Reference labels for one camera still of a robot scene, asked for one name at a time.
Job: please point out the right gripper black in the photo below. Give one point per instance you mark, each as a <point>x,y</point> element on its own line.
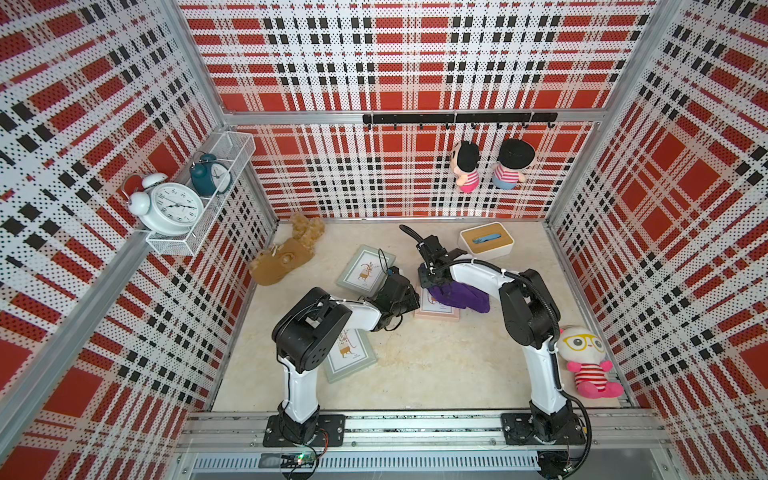
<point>425,283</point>

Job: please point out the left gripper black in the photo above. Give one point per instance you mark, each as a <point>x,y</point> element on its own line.
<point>413,298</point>

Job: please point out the purple cloth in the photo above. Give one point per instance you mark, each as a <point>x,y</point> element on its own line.
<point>461,296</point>

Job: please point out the pink picture frame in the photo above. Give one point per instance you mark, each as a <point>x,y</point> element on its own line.
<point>431,309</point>

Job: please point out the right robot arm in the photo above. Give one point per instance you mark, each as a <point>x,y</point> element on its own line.
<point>530,315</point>

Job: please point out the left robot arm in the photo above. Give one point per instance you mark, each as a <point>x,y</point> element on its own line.
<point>304,338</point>

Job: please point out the white tissue box wooden lid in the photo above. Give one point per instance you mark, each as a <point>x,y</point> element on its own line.
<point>486,242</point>

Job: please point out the doll with pink clothes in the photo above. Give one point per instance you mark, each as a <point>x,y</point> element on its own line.
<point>464,161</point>

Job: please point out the brown plush toy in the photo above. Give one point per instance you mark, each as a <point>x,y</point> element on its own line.
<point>275,262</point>

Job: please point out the doll with blue clothes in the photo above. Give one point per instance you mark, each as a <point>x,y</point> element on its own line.
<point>514,156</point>

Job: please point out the white pink plush toy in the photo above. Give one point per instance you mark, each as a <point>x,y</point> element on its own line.
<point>585,357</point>

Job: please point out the green circuit board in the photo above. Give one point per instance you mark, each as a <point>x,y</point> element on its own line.
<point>297,461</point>

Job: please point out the teal alarm clock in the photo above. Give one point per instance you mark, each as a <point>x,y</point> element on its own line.
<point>210,177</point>

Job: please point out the white alarm clock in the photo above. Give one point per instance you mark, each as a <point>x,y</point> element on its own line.
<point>166,208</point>

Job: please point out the green picture frame far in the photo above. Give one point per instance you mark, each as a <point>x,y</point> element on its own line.
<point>366,271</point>

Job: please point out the green picture frame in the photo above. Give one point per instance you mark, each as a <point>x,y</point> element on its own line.
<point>351,353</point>
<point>366,271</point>

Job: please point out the green picture frame near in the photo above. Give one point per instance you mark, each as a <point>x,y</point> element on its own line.
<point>351,353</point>

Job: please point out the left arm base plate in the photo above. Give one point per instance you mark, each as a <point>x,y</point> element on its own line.
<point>319,430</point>

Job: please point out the black hook rail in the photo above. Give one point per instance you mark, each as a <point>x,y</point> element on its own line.
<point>523,118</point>

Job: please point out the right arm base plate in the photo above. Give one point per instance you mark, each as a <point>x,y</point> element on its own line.
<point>526,429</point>

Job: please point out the white wire shelf basket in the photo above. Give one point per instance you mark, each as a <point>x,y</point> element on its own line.
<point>240,203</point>

